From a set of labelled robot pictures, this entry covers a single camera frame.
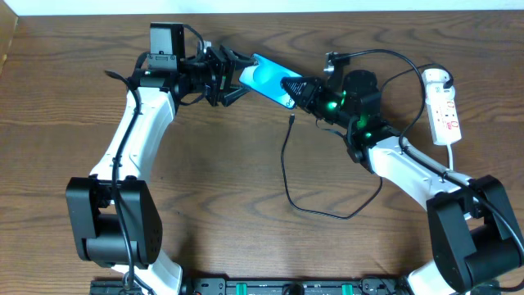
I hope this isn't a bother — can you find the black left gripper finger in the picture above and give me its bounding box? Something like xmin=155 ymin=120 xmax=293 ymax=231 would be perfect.
xmin=220 ymin=85 xmax=250 ymax=107
xmin=227 ymin=49 xmax=258 ymax=70

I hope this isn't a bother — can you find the blue Galaxy smartphone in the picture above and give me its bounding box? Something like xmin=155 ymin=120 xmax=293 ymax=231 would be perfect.
xmin=239 ymin=53 xmax=300 ymax=109

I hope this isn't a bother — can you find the black USB charging cable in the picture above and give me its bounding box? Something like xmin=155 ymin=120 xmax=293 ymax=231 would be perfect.
xmin=280 ymin=62 xmax=455 ymax=220

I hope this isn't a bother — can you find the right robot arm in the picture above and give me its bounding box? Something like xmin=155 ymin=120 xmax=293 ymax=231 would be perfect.
xmin=281 ymin=70 xmax=523 ymax=294

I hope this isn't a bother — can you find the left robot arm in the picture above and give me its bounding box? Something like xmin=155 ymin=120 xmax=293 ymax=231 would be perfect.
xmin=65 ymin=22 xmax=255 ymax=294

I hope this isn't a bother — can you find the white power strip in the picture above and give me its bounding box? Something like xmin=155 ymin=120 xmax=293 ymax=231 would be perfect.
xmin=426 ymin=86 xmax=462 ymax=146

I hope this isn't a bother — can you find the cardboard side panel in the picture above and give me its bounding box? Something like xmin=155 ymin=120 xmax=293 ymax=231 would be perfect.
xmin=0 ymin=0 xmax=19 ymax=71

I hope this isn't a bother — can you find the white USB wall charger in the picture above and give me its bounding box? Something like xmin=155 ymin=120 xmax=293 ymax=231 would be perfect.
xmin=422 ymin=68 xmax=454 ymax=96

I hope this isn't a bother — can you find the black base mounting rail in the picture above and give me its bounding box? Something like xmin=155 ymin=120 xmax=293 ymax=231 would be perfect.
xmin=89 ymin=276 xmax=501 ymax=295

